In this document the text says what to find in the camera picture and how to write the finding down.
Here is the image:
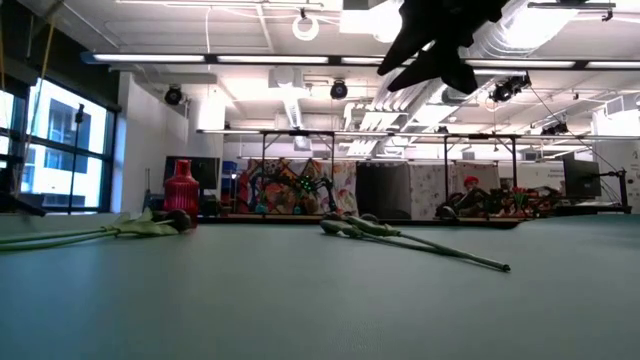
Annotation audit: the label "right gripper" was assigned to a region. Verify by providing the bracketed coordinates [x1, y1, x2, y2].
[377, 0, 509, 95]

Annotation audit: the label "black artificial tulip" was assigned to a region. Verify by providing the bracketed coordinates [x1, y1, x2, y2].
[324, 212, 512, 274]

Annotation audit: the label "green stem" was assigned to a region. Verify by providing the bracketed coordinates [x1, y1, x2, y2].
[319, 218, 464, 259]

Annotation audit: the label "black monitor on arm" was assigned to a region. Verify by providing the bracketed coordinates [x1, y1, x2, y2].
[563, 158, 630, 215]

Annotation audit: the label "red ribbed vase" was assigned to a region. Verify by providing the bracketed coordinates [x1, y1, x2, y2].
[163, 159, 200, 229]

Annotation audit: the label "white patterned cloth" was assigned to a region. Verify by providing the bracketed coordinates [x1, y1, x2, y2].
[410, 163, 501, 216]

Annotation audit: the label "person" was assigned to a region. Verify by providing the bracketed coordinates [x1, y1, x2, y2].
[452, 174, 494, 217]

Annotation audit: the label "black curtain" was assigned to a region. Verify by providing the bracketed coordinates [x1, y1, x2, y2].
[355, 160, 412, 220]

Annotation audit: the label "floral patterned cloth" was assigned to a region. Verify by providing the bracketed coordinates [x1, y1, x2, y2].
[322, 160, 358, 220]

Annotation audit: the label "overhead light bar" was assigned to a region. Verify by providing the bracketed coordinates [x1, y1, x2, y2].
[82, 51, 640, 71]

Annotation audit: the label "background robot station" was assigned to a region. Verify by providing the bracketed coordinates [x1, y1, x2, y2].
[434, 184, 564, 220]

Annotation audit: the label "colourful patchwork quilt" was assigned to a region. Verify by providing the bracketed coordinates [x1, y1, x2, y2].
[238, 158, 324, 215]

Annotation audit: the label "blue storage bins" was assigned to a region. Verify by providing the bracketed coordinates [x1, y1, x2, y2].
[221, 160, 239, 199]

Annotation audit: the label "black flat monitor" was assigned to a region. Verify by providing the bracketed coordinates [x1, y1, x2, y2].
[163, 155, 221, 191]

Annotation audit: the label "green table mat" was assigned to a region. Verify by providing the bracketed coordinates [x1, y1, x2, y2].
[0, 213, 640, 360]

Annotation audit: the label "black tripod stand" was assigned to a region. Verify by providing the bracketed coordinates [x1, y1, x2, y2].
[68, 103, 86, 209]

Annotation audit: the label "large window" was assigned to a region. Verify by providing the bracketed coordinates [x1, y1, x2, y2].
[0, 74, 117, 211]

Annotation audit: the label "silver ventilation duct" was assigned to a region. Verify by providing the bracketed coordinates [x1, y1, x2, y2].
[442, 0, 566, 105]

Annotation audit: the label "white hanging ring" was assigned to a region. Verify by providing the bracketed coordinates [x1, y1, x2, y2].
[292, 14, 321, 42]

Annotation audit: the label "black metal workcell frame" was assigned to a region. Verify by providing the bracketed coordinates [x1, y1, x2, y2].
[259, 130, 336, 201]
[442, 133, 521, 206]

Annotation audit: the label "yellow hanging cable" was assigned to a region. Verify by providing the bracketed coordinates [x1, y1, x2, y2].
[18, 12, 56, 194]

